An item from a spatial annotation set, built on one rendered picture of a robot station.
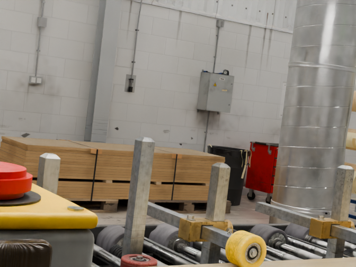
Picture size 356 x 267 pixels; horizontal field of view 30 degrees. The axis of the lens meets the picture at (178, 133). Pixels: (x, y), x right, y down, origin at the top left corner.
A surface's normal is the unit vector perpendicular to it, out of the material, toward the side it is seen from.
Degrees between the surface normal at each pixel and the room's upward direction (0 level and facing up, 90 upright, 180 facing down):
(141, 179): 90
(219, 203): 90
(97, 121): 90
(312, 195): 90
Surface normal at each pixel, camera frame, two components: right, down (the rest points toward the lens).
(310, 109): -0.39, 0.00
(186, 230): -0.84, -0.07
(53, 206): 0.12, -0.99
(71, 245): 0.54, 0.11
